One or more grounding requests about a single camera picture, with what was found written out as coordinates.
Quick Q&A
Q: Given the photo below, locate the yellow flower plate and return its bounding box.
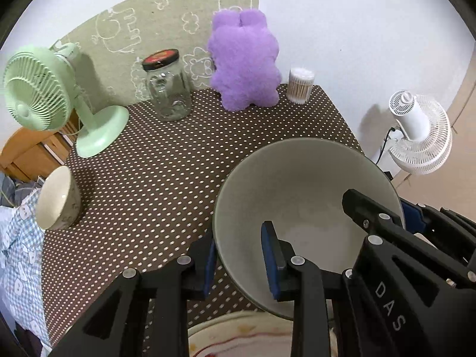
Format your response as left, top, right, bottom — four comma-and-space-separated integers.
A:
188, 310, 335, 357

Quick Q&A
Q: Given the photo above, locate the blue checkered blanket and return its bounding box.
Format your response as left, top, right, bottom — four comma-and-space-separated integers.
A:
0, 190, 53, 346

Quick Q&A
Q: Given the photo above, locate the green printed wall cloth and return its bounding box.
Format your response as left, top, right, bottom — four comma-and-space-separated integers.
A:
50, 0, 261, 105

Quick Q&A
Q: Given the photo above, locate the purple plush toy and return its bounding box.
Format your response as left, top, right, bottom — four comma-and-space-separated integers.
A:
207, 8, 280, 112

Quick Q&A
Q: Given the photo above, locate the glass jar with dark lid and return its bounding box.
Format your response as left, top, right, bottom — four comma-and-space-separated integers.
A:
142, 49, 192, 121

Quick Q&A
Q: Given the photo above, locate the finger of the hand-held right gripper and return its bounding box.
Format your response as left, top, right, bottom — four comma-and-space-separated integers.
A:
341, 189, 476, 357
402, 200, 476, 268

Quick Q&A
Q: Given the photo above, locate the grey cloth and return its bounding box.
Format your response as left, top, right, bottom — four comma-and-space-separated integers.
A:
0, 173, 41, 207

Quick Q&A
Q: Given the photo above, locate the large grey bowl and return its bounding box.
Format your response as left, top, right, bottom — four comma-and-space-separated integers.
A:
213, 138, 405, 320

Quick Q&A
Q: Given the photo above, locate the wooden chair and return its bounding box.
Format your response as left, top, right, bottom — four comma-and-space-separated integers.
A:
0, 126, 80, 183

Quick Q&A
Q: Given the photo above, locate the cotton swab container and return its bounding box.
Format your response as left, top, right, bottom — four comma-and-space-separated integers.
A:
286, 68, 315, 104

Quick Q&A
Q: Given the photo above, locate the black fan cable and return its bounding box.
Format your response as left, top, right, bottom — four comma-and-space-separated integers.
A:
375, 126, 397, 166

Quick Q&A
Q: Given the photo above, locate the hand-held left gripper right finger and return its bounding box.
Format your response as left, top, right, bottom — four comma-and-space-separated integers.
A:
260, 220, 372, 357

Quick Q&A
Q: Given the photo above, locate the white clip fan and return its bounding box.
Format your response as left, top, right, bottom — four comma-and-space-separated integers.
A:
388, 90, 453, 175

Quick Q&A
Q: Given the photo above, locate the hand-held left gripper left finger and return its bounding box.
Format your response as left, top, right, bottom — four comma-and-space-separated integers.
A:
48, 236, 218, 357

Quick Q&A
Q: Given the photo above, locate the green desk fan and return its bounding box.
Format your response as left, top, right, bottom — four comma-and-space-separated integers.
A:
2, 43, 130, 158

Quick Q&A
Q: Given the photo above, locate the small cream floral bowl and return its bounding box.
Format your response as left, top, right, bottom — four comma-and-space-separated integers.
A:
35, 165, 82, 231

